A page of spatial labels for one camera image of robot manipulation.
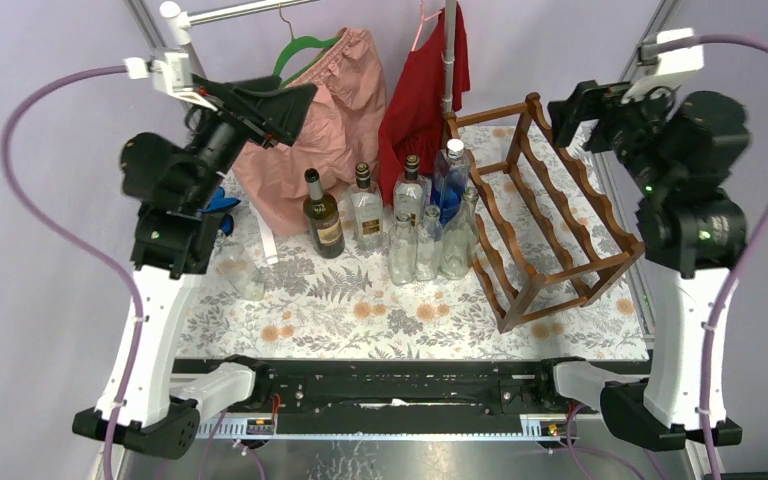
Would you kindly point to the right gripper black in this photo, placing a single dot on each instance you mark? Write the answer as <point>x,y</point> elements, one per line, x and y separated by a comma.
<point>603,102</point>

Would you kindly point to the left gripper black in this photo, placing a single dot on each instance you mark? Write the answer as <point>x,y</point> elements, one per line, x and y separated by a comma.
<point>256,111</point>

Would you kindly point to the clear glass wine bottle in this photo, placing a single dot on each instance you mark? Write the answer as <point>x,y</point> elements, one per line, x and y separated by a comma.
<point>460,238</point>

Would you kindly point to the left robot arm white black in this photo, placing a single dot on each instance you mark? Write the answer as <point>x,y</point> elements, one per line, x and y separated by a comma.
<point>174,238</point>

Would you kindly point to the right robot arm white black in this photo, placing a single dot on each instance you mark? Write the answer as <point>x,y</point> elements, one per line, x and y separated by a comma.
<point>679,154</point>

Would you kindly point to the dark green wine bottle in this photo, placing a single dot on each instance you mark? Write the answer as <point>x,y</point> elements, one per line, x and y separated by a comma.
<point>321,212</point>

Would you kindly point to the clear square liquor bottle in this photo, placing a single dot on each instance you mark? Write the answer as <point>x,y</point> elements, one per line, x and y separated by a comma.
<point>366,209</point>

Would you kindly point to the wooden wine rack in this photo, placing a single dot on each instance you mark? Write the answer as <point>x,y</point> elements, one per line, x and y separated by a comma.
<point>576,285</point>

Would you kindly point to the blue glass bottle silver cap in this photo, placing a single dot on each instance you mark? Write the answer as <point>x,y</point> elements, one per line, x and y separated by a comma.
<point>449,177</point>

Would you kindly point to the clear bottle black gold cap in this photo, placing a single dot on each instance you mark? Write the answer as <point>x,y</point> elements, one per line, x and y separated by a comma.
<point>410,191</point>

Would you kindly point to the small clear glass bottle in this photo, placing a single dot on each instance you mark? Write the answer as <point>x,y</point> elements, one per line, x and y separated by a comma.
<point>402,256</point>

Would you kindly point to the small clear bottle bluish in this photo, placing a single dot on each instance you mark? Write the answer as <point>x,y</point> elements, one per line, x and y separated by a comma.
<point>429,234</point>

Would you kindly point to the pink skirt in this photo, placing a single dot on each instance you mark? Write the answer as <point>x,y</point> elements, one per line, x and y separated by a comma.
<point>340,130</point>

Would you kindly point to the green clothes hanger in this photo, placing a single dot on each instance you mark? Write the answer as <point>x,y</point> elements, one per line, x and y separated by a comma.
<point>297,45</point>

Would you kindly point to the blue black bag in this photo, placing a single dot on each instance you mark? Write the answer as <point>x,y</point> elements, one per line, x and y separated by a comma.
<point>223,204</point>

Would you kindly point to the red garment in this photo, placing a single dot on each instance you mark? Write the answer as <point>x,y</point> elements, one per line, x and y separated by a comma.
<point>413,121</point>

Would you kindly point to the clear glass flask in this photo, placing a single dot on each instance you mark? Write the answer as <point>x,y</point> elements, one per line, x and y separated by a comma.
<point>236,266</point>

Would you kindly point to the floral table mat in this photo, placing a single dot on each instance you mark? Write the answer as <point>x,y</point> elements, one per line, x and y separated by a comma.
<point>348,308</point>

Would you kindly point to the vertical metal pole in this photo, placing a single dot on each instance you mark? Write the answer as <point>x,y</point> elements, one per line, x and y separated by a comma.
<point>448,57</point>

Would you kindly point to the pink clothes hanger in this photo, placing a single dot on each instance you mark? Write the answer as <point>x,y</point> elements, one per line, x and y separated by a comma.
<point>427,13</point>

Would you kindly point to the metal clothes rail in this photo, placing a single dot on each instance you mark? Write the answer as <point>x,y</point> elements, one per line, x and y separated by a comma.
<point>180,22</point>

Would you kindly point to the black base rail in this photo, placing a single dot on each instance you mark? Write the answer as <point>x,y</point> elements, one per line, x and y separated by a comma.
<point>400,397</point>

